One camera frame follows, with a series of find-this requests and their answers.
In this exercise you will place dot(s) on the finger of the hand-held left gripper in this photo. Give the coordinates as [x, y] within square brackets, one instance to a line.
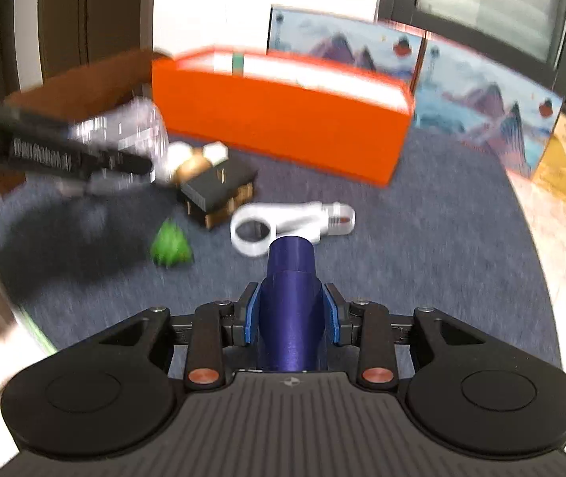
[124, 161]

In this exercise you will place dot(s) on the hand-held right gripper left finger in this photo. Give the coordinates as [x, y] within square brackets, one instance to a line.
[250, 314]

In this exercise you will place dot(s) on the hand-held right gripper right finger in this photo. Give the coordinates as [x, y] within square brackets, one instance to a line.
[333, 314]

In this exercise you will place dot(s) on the clear plastic bag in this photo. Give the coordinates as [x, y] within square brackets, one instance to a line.
[134, 124]

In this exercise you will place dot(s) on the purple plastic cylinder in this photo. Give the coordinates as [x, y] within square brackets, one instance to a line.
[290, 308]

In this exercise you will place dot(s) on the tan wooden gourd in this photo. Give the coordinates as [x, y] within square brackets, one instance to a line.
[194, 168]

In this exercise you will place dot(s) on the orange cardboard box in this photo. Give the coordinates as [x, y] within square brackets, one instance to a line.
[283, 119]

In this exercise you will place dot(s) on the white round object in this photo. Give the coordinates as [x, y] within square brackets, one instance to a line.
[176, 151]

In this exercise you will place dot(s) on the brown chair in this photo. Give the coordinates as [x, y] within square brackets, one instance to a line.
[89, 79]

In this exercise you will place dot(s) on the small white cube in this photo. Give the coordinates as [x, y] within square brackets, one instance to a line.
[216, 151]

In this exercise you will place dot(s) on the black block with wooden base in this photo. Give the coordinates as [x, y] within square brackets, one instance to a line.
[218, 184]

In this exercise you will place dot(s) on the green spiky plastic toy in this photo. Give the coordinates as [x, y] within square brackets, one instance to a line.
[169, 247]

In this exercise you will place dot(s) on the grey felt mat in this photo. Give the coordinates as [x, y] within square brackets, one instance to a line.
[436, 238]

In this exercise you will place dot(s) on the dark brown door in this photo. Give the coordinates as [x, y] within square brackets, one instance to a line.
[84, 10]

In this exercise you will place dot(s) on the mountain print gift box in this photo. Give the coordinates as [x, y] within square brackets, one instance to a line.
[332, 35]
[486, 94]

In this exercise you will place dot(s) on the dark framed window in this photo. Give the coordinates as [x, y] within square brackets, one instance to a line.
[491, 0]

